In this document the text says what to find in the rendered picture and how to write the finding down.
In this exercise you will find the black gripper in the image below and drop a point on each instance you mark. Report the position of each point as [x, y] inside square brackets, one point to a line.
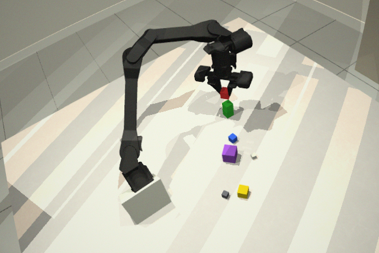
[224, 72]

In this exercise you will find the purple block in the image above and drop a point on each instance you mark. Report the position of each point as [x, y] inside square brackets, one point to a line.
[229, 153]

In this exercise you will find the red block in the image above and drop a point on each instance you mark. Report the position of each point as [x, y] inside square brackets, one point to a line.
[224, 93]

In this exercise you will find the small blue block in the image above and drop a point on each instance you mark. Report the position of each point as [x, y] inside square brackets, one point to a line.
[233, 138]

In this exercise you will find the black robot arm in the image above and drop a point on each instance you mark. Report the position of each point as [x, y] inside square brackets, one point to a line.
[136, 174]

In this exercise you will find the yellow block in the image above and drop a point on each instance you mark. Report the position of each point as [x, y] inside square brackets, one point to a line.
[243, 191]

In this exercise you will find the green block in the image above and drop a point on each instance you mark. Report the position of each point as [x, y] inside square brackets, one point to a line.
[229, 114]
[227, 106]

